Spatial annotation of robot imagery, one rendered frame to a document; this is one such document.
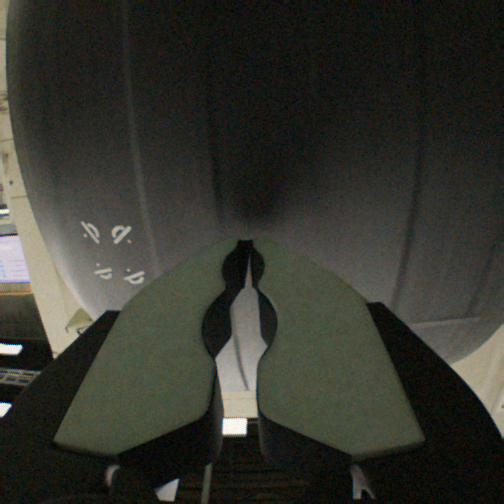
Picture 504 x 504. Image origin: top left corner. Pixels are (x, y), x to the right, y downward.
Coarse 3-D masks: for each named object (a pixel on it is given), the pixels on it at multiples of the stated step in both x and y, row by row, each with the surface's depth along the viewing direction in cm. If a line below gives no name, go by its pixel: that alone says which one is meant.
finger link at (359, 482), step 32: (384, 320) 8; (416, 352) 8; (416, 384) 7; (448, 384) 7; (416, 416) 6; (448, 416) 6; (480, 416) 6; (448, 448) 5; (480, 448) 5; (384, 480) 5; (416, 480) 5; (448, 480) 5; (480, 480) 5
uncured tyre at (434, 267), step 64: (64, 0) 11; (128, 0) 11; (192, 0) 11; (256, 0) 11; (320, 0) 11; (384, 0) 11; (448, 0) 11; (64, 64) 12; (128, 64) 12; (192, 64) 12; (256, 64) 12; (320, 64) 12; (384, 64) 12; (448, 64) 11; (64, 128) 13; (128, 128) 13; (192, 128) 13; (256, 128) 13; (320, 128) 13; (384, 128) 13; (448, 128) 12; (64, 192) 14; (128, 192) 14; (192, 192) 14; (256, 192) 14; (320, 192) 14; (384, 192) 14; (448, 192) 13; (64, 256) 17; (192, 256) 15; (320, 256) 15; (384, 256) 15; (448, 256) 15; (256, 320) 17
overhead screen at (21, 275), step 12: (0, 240) 372; (12, 240) 371; (0, 252) 377; (12, 252) 377; (0, 264) 382; (12, 264) 382; (24, 264) 382; (0, 276) 388; (12, 276) 387; (24, 276) 387
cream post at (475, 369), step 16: (496, 336) 40; (480, 352) 44; (496, 352) 40; (464, 368) 49; (480, 368) 44; (496, 368) 41; (480, 384) 44; (496, 384) 41; (496, 400) 42; (496, 416) 44
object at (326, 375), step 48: (288, 288) 10; (336, 288) 10; (288, 336) 8; (336, 336) 8; (288, 384) 7; (336, 384) 7; (384, 384) 7; (288, 432) 6; (336, 432) 6; (384, 432) 6
